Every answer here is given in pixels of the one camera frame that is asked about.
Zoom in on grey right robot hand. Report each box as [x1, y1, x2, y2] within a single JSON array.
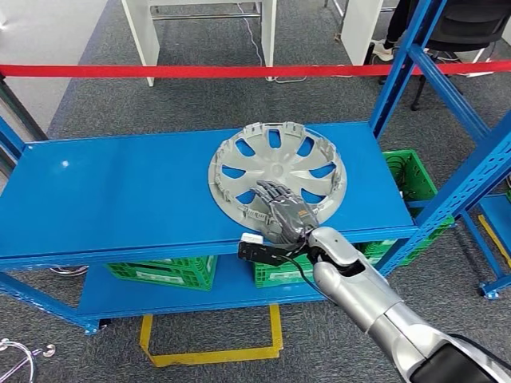
[[250, 180, 322, 250]]

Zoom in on grey plastic wheel hubcap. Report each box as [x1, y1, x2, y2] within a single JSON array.
[[208, 121, 348, 234]]

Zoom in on yellow floor tape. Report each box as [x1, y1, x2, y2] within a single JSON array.
[[476, 214, 511, 268], [139, 303, 285, 369]]

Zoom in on red barrier tape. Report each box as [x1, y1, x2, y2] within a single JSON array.
[[0, 59, 511, 81]]

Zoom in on person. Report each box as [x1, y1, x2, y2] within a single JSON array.
[[373, 0, 425, 63]]

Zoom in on white power strip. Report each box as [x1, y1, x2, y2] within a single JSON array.
[[465, 63, 497, 79]]

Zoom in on black office chair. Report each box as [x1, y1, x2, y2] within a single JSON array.
[[411, 0, 511, 112]]

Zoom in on black stool chrome base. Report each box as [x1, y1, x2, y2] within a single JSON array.
[[0, 337, 57, 383]]

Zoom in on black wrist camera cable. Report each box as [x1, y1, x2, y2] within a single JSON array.
[[279, 253, 342, 309]]

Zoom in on black coiled cables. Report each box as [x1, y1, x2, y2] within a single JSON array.
[[386, 156, 408, 188]]

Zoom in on white floor cable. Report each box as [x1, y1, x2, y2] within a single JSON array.
[[236, 2, 308, 85]]

